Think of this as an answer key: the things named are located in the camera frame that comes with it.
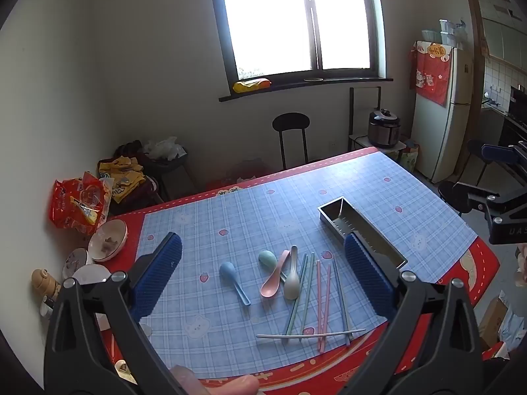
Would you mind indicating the person's left hand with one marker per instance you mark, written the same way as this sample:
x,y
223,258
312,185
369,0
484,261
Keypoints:
x,y
222,386

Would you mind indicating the white bowl with leftovers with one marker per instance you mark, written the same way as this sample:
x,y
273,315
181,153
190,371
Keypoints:
x,y
108,240

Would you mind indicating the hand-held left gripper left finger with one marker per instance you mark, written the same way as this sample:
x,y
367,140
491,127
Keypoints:
x,y
158,271

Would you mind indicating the red snack bag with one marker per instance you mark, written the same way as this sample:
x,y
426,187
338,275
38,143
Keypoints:
x,y
70,205

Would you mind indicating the kitchen wall cabinets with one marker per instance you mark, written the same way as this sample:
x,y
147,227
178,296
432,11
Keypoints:
x,y
504,41

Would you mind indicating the metal utensil tray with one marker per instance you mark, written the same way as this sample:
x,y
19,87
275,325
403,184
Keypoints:
x,y
350,222

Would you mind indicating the black stove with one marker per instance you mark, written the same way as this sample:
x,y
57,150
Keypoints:
x,y
514,115

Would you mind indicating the black pressure cooker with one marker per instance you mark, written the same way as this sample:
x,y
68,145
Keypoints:
x,y
383,129

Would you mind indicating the small patterned bowl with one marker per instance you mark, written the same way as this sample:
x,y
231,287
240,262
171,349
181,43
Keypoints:
x,y
75,263

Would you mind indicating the dark framed window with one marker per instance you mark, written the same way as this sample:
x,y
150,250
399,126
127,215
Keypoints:
x,y
271,20

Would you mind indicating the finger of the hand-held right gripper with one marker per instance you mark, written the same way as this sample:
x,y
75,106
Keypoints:
x,y
498,154
490,199

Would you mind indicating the green chopstick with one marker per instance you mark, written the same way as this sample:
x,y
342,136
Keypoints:
x,y
308,296
297,296

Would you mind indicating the blue plaid tablecloth red border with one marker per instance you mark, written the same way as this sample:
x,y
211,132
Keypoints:
x,y
230,222

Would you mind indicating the blue plastic spoon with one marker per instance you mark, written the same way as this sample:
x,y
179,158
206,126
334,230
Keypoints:
x,y
228,272

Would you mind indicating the beige plastic spoon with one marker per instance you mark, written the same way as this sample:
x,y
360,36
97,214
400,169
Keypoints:
x,y
291,288

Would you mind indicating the white fridge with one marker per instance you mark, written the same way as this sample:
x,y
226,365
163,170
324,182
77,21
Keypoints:
x,y
448,131

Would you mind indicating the brown figure bottle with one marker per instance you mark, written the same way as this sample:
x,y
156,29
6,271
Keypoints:
x,y
44,284

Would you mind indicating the person's right hand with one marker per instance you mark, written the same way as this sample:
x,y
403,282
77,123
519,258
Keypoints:
x,y
523,265

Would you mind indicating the cardboard box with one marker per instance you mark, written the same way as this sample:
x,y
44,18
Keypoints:
x,y
492,323

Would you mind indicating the white plastic bag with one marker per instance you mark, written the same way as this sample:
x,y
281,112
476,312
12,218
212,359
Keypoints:
x,y
164,148

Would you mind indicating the clear plastic containers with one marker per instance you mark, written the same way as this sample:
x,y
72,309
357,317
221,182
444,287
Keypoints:
x,y
448,33

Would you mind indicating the pink plastic spoon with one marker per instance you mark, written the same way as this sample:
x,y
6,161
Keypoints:
x,y
269,288

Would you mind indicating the yellow printed bags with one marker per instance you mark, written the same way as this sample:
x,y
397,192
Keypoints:
x,y
121,173

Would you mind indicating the yellow bag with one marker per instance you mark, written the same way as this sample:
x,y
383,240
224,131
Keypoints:
x,y
251,85

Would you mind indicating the colourful shopping bag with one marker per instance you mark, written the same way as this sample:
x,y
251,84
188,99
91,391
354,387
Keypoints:
x,y
409,156

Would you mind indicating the red printed cloth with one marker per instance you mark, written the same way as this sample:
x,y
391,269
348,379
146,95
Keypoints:
x,y
430,76

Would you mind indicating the dark red cloth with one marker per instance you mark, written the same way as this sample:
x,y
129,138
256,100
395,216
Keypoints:
x,y
134,197

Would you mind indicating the plain white bowl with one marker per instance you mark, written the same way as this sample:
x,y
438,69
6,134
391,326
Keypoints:
x,y
92,275

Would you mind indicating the silver metal chopstick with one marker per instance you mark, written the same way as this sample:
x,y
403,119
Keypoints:
x,y
313,333

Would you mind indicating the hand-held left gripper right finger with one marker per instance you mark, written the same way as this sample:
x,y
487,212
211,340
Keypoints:
x,y
370,271

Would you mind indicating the green plastic spoon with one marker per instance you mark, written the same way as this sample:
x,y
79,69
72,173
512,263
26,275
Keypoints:
x,y
267,258

